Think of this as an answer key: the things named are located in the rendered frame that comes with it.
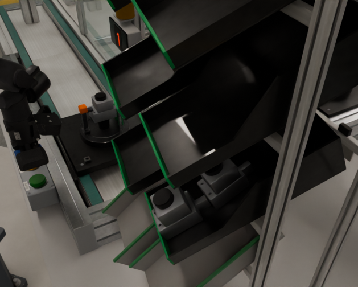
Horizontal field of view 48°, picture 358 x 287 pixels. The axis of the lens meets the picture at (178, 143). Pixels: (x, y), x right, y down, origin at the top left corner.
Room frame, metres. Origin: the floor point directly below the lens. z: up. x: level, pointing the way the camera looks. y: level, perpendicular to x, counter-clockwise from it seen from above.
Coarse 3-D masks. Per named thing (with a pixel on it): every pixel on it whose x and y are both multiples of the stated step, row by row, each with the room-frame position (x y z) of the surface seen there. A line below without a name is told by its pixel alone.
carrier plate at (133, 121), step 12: (60, 120) 0.94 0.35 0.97; (72, 120) 0.94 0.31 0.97; (132, 120) 0.94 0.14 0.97; (60, 132) 0.89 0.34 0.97; (72, 132) 0.89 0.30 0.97; (72, 144) 0.83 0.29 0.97; (84, 144) 0.84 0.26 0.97; (72, 156) 0.79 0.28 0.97; (84, 156) 0.79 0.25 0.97; (96, 156) 0.79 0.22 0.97; (108, 156) 0.79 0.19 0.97; (84, 168) 0.74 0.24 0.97; (96, 168) 0.75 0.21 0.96
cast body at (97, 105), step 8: (96, 96) 0.88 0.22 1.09; (104, 96) 0.88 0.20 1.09; (96, 104) 0.86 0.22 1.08; (104, 104) 0.87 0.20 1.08; (112, 104) 0.88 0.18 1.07; (96, 112) 0.87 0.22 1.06; (104, 112) 0.87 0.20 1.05; (112, 112) 0.88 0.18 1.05; (96, 120) 0.86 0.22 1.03; (104, 120) 0.87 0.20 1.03
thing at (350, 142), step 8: (296, 0) 0.38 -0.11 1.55; (288, 8) 0.38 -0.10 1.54; (296, 8) 0.37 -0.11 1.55; (304, 8) 0.37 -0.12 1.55; (312, 8) 0.37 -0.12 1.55; (296, 16) 0.37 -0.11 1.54; (304, 16) 0.36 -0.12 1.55; (304, 24) 0.36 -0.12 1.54; (320, 112) 0.53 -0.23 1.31; (328, 120) 0.51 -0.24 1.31; (336, 128) 0.49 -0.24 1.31; (272, 136) 0.37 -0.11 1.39; (280, 136) 0.37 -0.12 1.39; (344, 136) 0.47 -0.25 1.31; (272, 144) 0.37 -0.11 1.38; (280, 144) 0.36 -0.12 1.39; (344, 144) 0.47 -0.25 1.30; (352, 144) 0.46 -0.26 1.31; (256, 224) 0.37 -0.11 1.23
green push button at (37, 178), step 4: (32, 176) 0.71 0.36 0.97; (36, 176) 0.71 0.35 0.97; (40, 176) 0.71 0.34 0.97; (44, 176) 0.71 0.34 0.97; (32, 180) 0.70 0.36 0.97; (36, 180) 0.70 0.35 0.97; (40, 180) 0.70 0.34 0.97; (44, 180) 0.70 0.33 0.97; (32, 184) 0.68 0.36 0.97; (36, 184) 0.68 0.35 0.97; (40, 184) 0.68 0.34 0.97
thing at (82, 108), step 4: (84, 104) 0.87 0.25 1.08; (80, 108) 0.86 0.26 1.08; (84, 108) 0.86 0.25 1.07; (88, 108) 0.88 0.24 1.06; (92, 108) 0.88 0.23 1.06; (80, 112) 0.85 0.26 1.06; (84, 112) 0.86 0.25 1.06; (84, 116) 0.86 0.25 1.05; (84, 120) 0.86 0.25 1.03; (84, 124) 0.86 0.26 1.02; (84, 128) 0.86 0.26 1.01; (88, 128) 0.86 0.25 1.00
